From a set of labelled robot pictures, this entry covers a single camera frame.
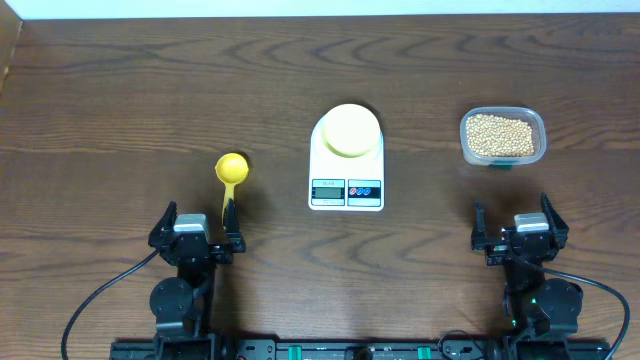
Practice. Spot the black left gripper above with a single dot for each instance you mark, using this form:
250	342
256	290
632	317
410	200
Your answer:
224	255

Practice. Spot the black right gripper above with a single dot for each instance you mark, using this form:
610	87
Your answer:
495	252

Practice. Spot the yellow plastic measuring scoop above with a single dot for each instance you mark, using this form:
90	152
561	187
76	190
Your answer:
231	169

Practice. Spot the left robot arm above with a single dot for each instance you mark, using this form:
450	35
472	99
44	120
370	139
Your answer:
180	303

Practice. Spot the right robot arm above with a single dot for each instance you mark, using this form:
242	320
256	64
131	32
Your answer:
541	307

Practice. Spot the white digital kitchen scale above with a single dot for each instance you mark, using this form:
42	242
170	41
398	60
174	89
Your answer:
345	184

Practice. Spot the pale yellow plastic bowl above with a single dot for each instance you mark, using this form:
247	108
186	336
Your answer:
350	130

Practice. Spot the clear plastic container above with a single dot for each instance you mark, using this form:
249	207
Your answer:
521	113

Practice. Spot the soybeans in container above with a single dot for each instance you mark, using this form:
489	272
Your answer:
495	136

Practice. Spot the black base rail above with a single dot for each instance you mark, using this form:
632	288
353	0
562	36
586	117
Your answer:
218	348

